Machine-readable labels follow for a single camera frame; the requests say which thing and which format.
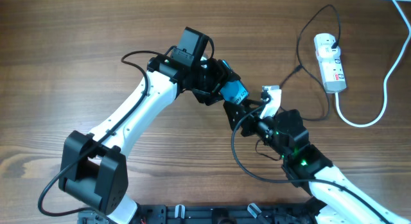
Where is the teal screen Galaxy smartphone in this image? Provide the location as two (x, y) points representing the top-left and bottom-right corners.
(220, 60), (249, 105)

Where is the black charger cable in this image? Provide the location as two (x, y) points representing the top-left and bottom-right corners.
(275, 4), (342, 122)

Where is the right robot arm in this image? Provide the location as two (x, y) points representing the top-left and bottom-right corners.
(223, 100), (408, 223)

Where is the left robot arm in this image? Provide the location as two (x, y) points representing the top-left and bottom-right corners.
(58, 27), (249, 223)

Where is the white charger plug adapter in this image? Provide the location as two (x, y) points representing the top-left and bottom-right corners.
(315, 45), (341, 62)

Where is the white power strip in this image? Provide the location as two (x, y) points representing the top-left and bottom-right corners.
(313, 33), (347, 94)

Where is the white power strip cord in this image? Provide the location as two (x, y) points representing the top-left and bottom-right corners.
(335, 0), (411, 128)

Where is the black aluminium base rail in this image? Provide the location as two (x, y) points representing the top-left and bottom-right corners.
(76, 203), (322, 224)

